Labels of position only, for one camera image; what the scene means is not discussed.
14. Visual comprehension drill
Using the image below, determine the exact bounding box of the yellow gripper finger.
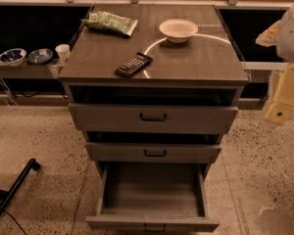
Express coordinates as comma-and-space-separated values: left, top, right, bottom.
256, 21, 280, 47
265, 65, 294, 124

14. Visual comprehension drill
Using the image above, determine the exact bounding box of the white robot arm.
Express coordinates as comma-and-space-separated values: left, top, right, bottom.
256, 4, 294, 124

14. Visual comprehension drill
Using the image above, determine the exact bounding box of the grey drawer cabinet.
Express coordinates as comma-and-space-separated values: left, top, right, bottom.
58, 3, 250, 235

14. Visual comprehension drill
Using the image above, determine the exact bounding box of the grey open bottom drawer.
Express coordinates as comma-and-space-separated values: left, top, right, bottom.
86, 163, 219, 233

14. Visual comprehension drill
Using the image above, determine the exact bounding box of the grey top drawer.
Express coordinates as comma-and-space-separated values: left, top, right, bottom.
69, 103, 238, 134

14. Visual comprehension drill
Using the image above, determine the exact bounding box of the grey middle drawer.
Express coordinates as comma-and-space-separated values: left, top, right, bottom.
85, 142, 221, 164

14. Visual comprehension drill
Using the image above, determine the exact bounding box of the white bowl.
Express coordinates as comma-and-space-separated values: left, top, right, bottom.
159, 19, 198, 43

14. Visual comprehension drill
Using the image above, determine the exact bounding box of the green snack bag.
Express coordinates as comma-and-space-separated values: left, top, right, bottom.
82, 11, 138, 36

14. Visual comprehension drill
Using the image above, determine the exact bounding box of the white paper cup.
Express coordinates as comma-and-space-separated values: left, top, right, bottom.
55, 44, 71, 63

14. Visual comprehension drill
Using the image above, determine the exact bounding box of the dark teal bowl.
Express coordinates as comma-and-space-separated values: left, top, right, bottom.
27, 48, 53, 65

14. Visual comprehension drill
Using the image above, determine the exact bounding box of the grey side shelf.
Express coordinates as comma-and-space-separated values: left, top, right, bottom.
0, 60, 63, 79

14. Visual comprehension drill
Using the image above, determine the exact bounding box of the blue patterned bowl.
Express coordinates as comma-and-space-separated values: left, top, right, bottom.
0, 48, 26, 67

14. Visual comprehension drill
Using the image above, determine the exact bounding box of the black chair leg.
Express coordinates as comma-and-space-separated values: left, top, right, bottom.
0, 158, 40, 216

